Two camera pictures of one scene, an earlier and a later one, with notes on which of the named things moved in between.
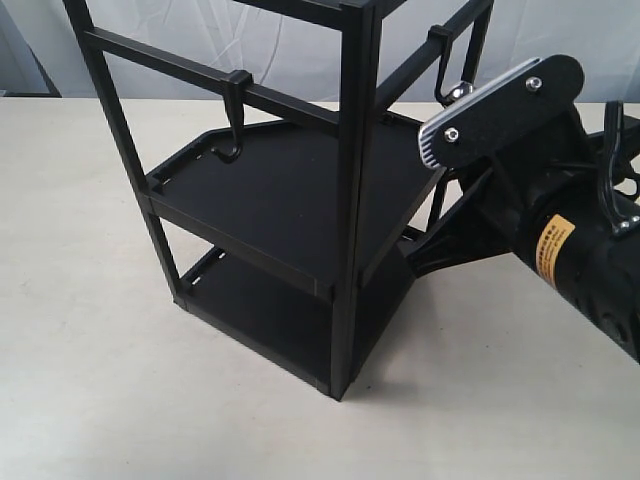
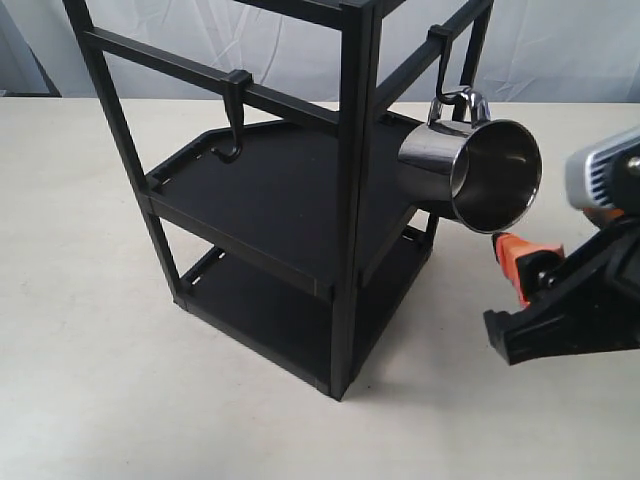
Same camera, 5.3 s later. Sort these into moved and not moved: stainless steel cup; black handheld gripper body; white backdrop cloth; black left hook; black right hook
Moved: stainless steel cup; black handheld gripper body
Not moved: black left hook; white backdrop cloth; black right hook
